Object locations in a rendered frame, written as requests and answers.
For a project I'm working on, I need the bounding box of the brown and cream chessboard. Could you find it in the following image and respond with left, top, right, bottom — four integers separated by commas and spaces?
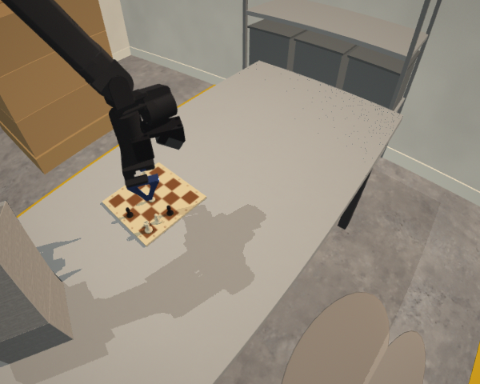
102, 162, 206, 246

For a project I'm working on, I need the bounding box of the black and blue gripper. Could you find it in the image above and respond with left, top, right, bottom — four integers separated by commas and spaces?
117, 131, 159, 201

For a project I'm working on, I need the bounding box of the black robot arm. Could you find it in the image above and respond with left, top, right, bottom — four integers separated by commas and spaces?
1, 0, 186, 162

